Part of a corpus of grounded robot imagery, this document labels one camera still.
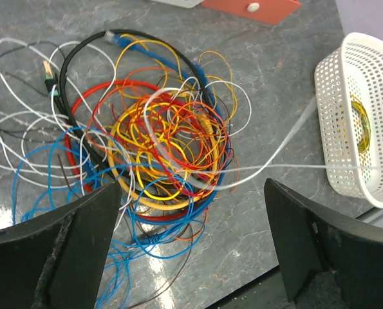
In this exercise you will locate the orange plastic tray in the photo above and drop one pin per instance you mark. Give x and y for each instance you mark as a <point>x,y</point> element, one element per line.
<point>266,11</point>

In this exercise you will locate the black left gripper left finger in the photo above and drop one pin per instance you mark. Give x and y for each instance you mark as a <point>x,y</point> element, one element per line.
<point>56,260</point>

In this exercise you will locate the white perforated basket right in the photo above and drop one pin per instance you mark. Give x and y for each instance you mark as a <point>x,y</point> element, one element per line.
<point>349,93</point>

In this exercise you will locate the white perforated basket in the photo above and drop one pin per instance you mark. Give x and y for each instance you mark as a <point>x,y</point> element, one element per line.
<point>349,93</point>
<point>180,3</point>

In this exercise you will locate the white perforated basket middle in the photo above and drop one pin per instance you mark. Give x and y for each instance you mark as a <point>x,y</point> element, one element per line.
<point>180,3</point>

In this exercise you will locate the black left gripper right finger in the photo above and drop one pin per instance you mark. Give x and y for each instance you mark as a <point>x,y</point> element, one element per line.
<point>310,238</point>

